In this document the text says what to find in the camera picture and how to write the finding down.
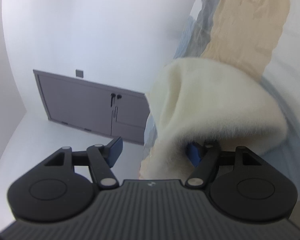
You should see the grey wall switch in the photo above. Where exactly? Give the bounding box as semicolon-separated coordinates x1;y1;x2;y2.
76;69;84;78

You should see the black door handle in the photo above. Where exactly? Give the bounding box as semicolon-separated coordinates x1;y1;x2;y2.
110;93;122;108

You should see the cream knit sweater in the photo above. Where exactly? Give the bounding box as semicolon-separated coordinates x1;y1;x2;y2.
140;57;288;181

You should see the grey door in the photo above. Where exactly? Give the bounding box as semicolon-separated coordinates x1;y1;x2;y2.
33;70;149;144

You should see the patchwork bed quilt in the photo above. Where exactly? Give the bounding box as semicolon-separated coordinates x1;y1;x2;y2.
139;0;300;180

